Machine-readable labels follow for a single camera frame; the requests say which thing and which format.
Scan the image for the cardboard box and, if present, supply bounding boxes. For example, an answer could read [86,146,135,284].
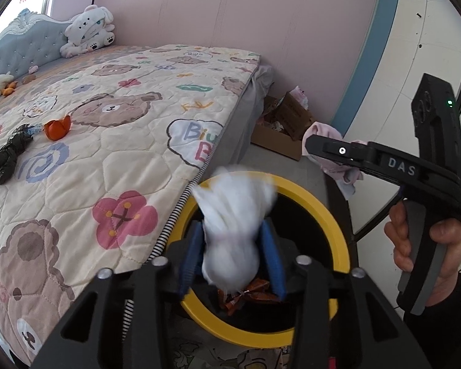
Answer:
[251,90,316,161]

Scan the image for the pink cloth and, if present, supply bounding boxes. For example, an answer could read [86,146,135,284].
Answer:
[301,121,365,196]

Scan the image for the orange peel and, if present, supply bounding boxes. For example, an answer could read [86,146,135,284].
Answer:
[43,115,72,141]

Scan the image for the orange snack wrapper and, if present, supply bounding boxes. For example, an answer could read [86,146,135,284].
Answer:
[219,277,281,314]

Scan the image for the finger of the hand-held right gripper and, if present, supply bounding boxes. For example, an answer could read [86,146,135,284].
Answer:
[305,133,370,173]

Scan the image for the white plush bear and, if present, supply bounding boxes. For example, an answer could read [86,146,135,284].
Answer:
[59,5,116,58]

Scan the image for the white cloth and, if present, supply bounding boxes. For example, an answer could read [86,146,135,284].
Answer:
[192,165,279,293]

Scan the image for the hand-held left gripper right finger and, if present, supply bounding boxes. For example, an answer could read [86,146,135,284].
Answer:
[259,219,433,369]

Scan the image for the bed with blue tufted headboard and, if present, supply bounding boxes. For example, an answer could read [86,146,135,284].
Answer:
[0,8,273,366]

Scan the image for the person's right hand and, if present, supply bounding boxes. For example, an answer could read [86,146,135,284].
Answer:
[384,202,461,308]

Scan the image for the black bin with yellow rim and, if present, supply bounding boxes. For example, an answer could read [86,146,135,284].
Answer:
[163,171,352,348]

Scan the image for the grey patterned bed sheet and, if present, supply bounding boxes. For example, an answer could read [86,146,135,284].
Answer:
[0,45,154,104]

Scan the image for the floral printed cloth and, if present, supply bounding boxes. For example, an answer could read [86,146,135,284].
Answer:
[173,340,296,369]

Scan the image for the person's right forearm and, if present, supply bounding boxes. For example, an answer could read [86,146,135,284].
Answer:
[403,273,461,369]

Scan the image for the black plastic bag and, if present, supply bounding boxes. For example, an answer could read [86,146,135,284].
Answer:
[0,123,35,185]

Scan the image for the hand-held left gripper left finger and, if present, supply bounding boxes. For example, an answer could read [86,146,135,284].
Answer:
[42,221,204,369]

